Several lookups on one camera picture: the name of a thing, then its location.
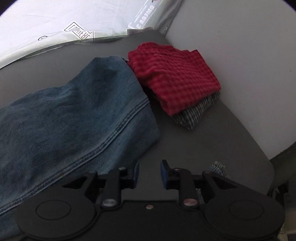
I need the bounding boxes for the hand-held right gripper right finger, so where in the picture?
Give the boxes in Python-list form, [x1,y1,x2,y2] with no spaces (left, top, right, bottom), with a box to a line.
[160,159,234,209]

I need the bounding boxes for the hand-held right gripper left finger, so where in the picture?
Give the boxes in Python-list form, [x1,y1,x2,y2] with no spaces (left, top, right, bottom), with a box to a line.
[61,161,140,209]

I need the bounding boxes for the blue denim jeans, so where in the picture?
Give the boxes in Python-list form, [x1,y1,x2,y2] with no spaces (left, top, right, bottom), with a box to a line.
[0,56,230,239]

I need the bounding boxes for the grey plaid folded cloth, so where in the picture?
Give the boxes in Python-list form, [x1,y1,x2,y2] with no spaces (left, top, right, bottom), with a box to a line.
[174,92,220,130]

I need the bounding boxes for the red checkered folded cloth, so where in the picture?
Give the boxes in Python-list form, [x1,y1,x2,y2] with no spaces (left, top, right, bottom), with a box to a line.
[128,42,221,116]

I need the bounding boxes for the white printed sheet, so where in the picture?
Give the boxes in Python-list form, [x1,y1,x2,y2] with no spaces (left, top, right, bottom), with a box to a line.
[0,0,185,69]

